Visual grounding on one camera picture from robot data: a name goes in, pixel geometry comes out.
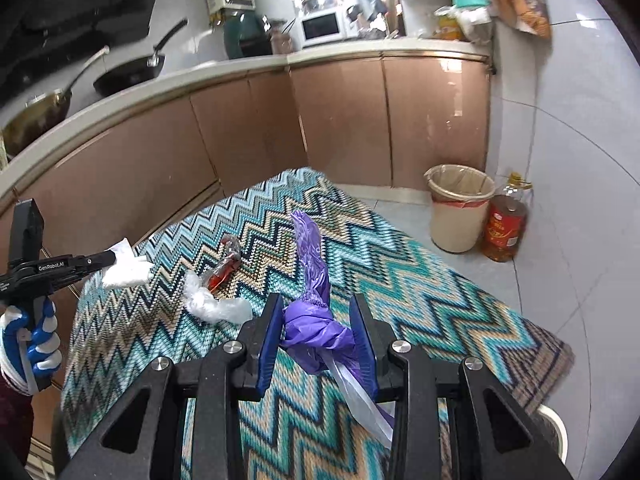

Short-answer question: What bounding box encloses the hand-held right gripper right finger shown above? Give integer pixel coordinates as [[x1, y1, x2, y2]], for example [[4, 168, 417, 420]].
[[348, 292, 576, 480]]

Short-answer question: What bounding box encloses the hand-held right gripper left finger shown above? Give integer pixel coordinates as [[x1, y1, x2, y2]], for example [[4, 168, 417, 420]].
[[52, 292, 286, 480]]

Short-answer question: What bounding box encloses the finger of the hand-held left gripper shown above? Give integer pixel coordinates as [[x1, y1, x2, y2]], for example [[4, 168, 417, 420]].
[[67, 251, 117, 281]]

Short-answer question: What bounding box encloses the white tissue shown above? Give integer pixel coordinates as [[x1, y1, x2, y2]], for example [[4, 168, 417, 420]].
[[102, 238, 156, 291]]

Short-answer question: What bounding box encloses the purple plastic bag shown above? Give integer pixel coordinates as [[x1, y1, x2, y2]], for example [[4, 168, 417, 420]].
[[280, 210, 397, 451]]

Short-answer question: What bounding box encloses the clear plastic bag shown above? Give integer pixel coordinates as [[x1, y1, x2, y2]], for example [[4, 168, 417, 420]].
[[182, 270, 254, 324]]

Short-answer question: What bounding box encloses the beige trash bin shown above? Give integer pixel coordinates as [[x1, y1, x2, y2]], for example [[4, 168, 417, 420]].
[[424, 164, 497, 254]]

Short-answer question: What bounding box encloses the person's left forearm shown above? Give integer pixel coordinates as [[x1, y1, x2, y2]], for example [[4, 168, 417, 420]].
[[0, 372, 35, 467]]

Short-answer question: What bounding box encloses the person's left hand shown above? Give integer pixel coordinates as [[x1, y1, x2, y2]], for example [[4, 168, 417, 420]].
[[0, 299, 63, 396]]

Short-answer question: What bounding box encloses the zigzag patterned cloth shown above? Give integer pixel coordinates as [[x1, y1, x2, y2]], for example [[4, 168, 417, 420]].
[[60, 166, 576, 480]]

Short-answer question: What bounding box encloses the small red clear wrapper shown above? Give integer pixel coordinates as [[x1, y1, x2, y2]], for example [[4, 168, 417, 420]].
[[204, 237, 242, 293]]

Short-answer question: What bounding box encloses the brass-coloured pot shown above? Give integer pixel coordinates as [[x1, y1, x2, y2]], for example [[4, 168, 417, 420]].
[[0, 46, 111, 159]]

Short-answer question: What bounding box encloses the cooking oil bottle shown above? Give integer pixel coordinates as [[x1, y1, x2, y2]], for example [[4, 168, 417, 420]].
[[481, 172, 533, 263]]

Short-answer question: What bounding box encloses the black wok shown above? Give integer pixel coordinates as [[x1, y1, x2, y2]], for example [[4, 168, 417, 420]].
[[93, 19, 190, 97]]

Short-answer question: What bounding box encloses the white round floor drain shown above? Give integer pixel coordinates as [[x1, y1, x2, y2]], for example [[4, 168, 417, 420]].
[[536, 404, 569, 466]]

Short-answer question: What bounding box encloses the white countertop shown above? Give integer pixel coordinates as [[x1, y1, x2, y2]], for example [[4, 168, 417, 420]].
[[0, 37, 493, 193]]

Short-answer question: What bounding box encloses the black range hood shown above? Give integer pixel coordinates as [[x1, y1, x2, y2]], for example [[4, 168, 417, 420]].
[[0, 0, 168, 107]]

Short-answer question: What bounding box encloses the dark green appliance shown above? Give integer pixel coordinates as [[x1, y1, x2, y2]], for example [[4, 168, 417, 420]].
[[223, 12, 273, 59]]

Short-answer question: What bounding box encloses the brown utensil jar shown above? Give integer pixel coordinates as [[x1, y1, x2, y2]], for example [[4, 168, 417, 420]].
[[269, 19, 296, 56]]

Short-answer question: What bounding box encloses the white microwave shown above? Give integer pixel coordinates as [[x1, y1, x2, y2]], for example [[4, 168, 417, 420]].
[[299, 8, 352, 50]]

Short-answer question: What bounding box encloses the blue bag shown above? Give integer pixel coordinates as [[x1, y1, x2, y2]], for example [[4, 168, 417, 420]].
[[347, 0, 389, 30]]

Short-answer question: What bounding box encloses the small white plastic bag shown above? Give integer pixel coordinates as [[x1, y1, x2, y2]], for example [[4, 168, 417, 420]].
[[452, 6, 495, 43]]

